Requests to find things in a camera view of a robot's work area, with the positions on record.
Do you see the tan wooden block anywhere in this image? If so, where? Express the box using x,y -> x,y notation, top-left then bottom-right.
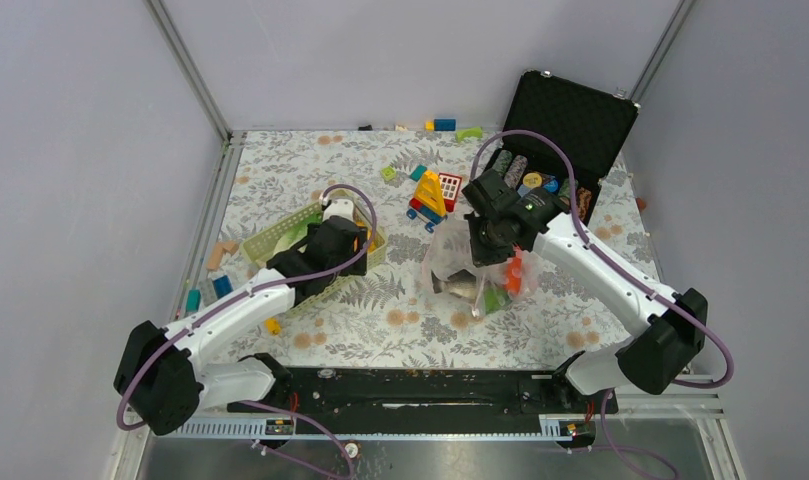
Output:
205,241 -> 239,272

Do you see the blue grey block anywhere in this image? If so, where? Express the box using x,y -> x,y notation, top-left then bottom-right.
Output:
198,275 -> 234,306

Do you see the teal toy block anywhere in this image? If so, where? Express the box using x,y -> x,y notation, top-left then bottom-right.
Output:
409,165 -> 428,182

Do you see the teal block at rail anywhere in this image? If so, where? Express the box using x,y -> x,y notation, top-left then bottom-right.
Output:
184,289 -> 201,315

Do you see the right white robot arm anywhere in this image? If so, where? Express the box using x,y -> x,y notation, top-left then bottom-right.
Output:
462,170 -> 707,412

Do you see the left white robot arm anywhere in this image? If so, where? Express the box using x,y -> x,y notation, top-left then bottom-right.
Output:
113,197 -> 376,435

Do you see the red white window block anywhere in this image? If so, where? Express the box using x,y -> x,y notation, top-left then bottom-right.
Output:
438,173 -> 463,213

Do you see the small green toy block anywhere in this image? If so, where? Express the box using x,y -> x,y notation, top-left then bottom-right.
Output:
380,166 -> 397,182

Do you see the black poker chip case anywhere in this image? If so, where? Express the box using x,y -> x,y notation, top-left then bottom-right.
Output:
504,70 -> 640,225

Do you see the orange toy carrot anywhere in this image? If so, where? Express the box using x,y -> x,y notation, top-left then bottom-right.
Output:
483,249 -> 524,314

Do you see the grey toy fish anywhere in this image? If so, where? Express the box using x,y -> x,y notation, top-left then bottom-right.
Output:
431,269 -> 480,301

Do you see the clear pink dotted zip bag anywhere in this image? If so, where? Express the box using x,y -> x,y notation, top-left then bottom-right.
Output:
420,220 -> 543,317

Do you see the yellow toy block sailboat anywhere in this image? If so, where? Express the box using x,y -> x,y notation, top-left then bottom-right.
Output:
406,171 -> 447,233

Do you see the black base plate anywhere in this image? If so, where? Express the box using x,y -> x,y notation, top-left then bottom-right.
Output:
262,365 -> 618,436

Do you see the blue yellow brick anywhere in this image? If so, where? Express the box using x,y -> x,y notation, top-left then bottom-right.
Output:
424,118 -> 457,132

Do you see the green arch block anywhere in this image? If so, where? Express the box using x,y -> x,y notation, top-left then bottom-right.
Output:
455,127 -> 483,143

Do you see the floral table mat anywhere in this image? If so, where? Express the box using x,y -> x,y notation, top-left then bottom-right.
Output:
216,131 -> 627,369

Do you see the pale green toy cabbage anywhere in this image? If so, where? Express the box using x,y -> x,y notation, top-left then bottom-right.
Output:
272,222 -> 308,255

